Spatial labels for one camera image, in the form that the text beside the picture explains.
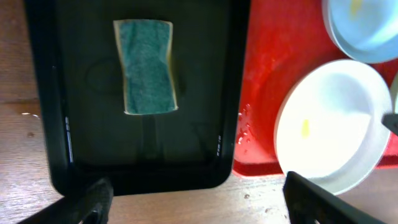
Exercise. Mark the white plate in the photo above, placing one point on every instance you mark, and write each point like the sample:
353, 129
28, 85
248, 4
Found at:
329, 127

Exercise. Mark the black plastic tray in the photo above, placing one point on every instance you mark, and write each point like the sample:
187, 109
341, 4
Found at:
87, 133

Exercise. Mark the red plastic tray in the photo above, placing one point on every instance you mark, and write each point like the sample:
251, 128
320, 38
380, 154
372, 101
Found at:
286, 41

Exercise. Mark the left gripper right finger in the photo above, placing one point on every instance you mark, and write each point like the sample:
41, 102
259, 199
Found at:
308, 203

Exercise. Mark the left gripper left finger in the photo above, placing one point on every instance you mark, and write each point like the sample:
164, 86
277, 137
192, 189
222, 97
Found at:
90, 204

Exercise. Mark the light blue plate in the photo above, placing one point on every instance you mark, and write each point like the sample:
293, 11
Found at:
365, 31

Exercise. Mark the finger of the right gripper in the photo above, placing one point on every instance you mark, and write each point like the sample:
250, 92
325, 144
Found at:
390, 121

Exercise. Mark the light green plate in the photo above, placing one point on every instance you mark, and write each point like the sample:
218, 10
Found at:
394, 93

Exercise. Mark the green yellow sponge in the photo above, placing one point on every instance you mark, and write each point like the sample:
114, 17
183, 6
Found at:
144, 49

